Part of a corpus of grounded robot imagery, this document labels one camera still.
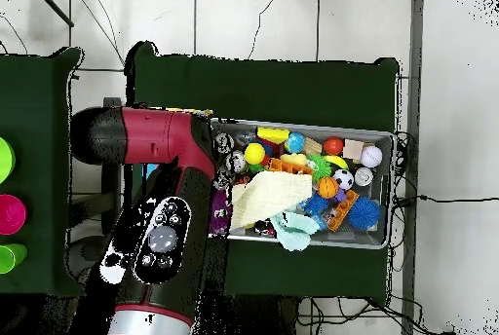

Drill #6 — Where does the cream knitted cloth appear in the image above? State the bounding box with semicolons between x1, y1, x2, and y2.
229;170;314;231

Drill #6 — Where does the purple spiky ball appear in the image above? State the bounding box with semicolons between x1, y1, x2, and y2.
208;188;234;235

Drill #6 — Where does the wooden box with three holes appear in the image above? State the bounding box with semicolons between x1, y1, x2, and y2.
141;105;214;180

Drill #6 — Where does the yellow smooth ball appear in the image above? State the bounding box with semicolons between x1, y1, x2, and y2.
243;142;266;166

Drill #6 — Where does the green spiky ball with eyes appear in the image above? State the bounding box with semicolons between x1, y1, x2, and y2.
307;153;333;181

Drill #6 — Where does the light blue cloth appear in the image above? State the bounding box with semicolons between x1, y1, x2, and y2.
270;210;321;252

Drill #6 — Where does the dark green table cloth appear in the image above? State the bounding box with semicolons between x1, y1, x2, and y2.
0;47;88;298
122;41;401;307

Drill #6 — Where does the small orange basketball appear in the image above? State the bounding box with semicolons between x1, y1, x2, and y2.
316;175;339;200

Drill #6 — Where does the orange red ball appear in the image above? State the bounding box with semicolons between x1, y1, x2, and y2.
323;136;345;157

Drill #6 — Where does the small soccer ball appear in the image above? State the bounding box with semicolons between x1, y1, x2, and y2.
331;168;355;191

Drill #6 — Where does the blue spiky ball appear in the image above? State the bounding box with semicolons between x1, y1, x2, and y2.
346;196;381;230

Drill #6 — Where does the small white baseball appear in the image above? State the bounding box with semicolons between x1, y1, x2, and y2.
360;144;384;168

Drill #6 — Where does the black upright panel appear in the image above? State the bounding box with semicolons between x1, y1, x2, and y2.
101;96;123;237

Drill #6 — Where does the grey stand foot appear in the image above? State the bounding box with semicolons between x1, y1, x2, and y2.
66;235;110;276

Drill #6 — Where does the pink plastic cup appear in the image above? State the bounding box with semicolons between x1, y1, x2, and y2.
0;193;28;236

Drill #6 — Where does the neon green plastic cup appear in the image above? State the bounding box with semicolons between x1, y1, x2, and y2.
0;242;29;275
0;136;17;185

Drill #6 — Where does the black pole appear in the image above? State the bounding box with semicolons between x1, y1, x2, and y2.
32;0;75;28

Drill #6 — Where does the shallow wire mesh bin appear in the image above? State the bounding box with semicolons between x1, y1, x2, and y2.
211;117;396;250

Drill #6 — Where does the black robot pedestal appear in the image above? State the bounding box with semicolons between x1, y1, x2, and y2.
229;295;299;335

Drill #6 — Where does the black floor cable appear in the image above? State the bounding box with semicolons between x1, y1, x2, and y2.
391;194;499;205

